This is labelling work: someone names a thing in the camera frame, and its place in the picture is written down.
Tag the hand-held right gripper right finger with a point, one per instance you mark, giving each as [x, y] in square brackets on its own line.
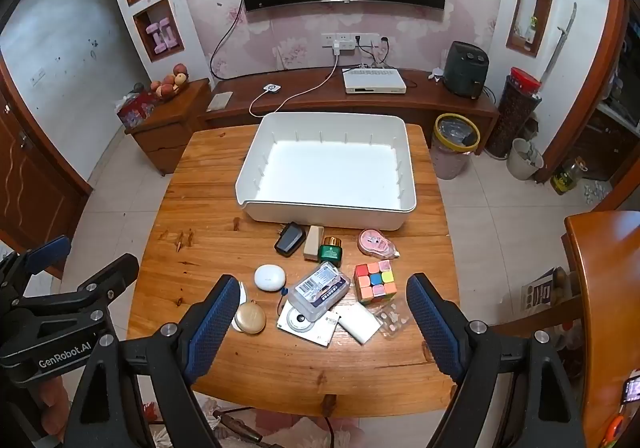
[435, 323]

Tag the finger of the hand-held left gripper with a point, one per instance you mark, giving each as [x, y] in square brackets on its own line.
[47, 249]
[112, 273]

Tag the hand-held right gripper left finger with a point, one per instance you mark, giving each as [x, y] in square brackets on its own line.
[215, 323]

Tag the gold round compact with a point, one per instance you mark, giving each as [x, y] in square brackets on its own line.
[248, 318]

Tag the white oval earbud case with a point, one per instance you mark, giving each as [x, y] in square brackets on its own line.
[269, 277]

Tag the white card with round tape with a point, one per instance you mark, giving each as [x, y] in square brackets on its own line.
[300, 325]

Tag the clear plastic box with label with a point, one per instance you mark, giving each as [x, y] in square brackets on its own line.
[320, 293]

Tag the black charger adapter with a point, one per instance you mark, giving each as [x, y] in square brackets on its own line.
[290, 240]

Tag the white plastic storage bin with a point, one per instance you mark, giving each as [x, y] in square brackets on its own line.
[327, 167]

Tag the person's left hand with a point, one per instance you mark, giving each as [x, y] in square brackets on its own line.
[52, 403]

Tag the clear blister pack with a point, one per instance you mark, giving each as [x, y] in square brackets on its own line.
[395, 320]

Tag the wooden door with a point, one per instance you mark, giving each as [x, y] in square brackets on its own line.
[35, 177]

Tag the pastel puzzle cube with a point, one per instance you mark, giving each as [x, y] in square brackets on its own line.
[374, 283]

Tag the white rectangular block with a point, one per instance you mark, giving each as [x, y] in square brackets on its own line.
[359, 323]

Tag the pink correction tape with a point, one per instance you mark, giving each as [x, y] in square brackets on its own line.
[375, 243]

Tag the printed paper box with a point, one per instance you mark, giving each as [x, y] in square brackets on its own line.
[542, 290]

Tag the green jar with gold lid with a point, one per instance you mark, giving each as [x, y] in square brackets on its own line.
[330, 253]

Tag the beige rectangular block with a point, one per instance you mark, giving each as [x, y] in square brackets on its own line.
[313, 244]

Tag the wooden side cabinet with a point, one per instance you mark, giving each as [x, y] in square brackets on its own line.
[170, 132]

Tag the red tissue box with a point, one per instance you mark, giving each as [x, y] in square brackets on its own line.
[134, 110]

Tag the trash bin with yellow rim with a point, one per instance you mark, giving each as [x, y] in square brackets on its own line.
[452, 152]

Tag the glossy wooden table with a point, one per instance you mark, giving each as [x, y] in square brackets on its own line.
[610, 288]

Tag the white bucket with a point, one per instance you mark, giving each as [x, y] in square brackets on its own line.
[522, 160]

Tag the yellow oil bottle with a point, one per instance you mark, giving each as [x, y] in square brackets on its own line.
[567, 177]

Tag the pile of peaches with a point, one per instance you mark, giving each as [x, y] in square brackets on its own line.
[170, 80]

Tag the grey pad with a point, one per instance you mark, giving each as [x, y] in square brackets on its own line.
[219, 101]

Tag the smartphone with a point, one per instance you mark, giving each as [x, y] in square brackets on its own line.
[632, 387]

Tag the tall container with red lid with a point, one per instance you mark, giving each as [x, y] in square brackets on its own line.
[515, 117]

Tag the white square charging puck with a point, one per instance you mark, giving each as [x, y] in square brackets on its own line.
[271, 88]

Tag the pink dumbbells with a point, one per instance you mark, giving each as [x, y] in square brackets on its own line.
[162, 36]

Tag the wooden television cabinet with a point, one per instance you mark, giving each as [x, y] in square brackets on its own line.
[310, 97]

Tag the small white figurine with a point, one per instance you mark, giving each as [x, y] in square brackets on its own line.
[436, 75]

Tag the white set-top box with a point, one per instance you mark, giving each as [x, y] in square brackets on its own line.
[374, 80]

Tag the dark green air fryer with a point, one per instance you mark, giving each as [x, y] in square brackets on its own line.
[466, 70]

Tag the white plug adapter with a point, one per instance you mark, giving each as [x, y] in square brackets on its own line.
[337, 47]

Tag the white wall socket strip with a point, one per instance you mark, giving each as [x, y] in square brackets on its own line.
[355, 39]

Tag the sword leaning on wall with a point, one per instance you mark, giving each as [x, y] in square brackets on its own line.
[560, 37]

